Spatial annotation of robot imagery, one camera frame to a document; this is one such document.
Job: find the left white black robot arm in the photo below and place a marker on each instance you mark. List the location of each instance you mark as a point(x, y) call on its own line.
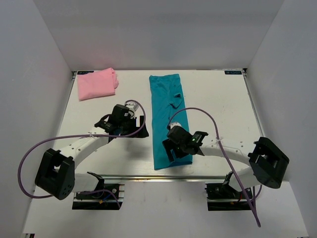
point(56, 174)

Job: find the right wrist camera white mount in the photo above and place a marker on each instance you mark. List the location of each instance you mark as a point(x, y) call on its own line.
point(173, 124)

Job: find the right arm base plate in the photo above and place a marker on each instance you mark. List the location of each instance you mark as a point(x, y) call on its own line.
point(222, 198)

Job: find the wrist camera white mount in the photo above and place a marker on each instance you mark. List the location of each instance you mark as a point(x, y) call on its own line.
point(132, 106)
point(173, 124)

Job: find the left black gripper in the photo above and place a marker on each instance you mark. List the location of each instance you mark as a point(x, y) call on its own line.
point(133, 120)

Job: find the right blue table label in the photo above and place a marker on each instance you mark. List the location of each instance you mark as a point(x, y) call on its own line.
point(233, 72)

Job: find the pink folded t shirt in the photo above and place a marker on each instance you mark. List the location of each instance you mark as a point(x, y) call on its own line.
point(98, 84)

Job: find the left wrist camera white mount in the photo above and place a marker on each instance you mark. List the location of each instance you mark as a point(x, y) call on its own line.
point(132, 106)

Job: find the teal t shirt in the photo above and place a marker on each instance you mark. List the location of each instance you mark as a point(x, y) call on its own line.
point(166, 98)

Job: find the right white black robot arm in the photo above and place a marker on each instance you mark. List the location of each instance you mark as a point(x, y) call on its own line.
point(266, 163)

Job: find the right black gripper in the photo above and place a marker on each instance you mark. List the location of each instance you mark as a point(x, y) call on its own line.
point(169, 146)

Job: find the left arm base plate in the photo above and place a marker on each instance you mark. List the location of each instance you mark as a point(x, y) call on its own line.
point(110, 196)

